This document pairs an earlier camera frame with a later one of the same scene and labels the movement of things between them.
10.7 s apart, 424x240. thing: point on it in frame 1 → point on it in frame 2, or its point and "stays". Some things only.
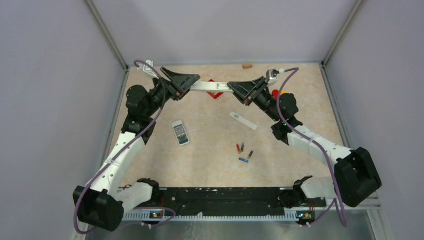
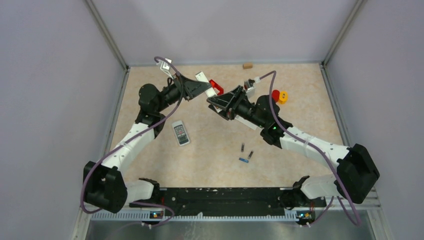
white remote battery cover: x=243 y=121 stays
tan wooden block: x=247 y=65 stays
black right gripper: x=251 y=90 → x=226 y=105
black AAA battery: x=250 y=155 stays
